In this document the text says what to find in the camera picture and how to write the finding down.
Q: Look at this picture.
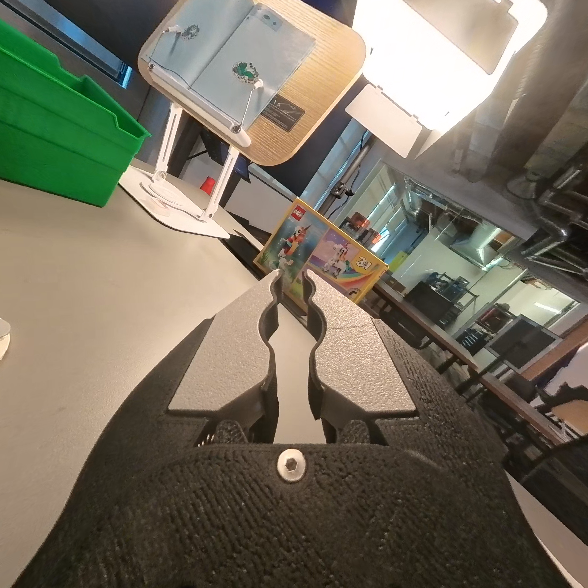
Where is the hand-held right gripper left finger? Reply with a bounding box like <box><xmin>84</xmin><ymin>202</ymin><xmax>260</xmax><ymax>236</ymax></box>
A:
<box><xmin>168</xmin><ymin>269</ymin><xmax>283</xmax><ymax>437</ymax></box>

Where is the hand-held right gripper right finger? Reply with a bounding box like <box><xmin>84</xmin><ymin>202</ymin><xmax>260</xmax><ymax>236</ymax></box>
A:
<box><xmin>306</xmin><ymin>269</ymin><xmax>415</xmax><ymax>443</ymax></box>

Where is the green plastic bin stack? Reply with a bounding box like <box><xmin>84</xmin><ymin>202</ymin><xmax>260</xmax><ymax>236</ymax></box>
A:
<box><xmin>0</xmin><ymin>18</ymin><xmax>152</xmax><ymax>208</ymax></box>

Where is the light blue instruction booklet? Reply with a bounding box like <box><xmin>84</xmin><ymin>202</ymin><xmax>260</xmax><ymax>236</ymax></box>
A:
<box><xmin>149</xmin><ymin>2</ymin><xmax>317</xmax><ymax>131</ymax></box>

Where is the yellow lego box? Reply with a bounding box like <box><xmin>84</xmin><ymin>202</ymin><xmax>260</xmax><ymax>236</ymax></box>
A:
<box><xmin>254</xmin><ymin>198</ymin><xmax>389</xmax><ymax>306</ymax></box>

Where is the grey framed monitor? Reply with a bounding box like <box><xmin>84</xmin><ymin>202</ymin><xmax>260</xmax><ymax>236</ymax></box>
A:
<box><xmin>487</xmin><ymin>315</ymin><xmax>563</xmax><ymax>373</ymax></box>

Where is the wooden book stand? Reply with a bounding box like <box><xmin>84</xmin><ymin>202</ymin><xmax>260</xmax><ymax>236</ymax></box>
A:
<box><xmin>119</xmin><ymin>0</ymin><xmax>367</xmax><ymax>239</ymax></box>

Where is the bright studio light panel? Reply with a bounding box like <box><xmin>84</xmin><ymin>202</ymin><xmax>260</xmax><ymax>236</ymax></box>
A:
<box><xmin>345</xmin><ymin>0</ymin><xmax>549</xmax><ymax>159</ymax></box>

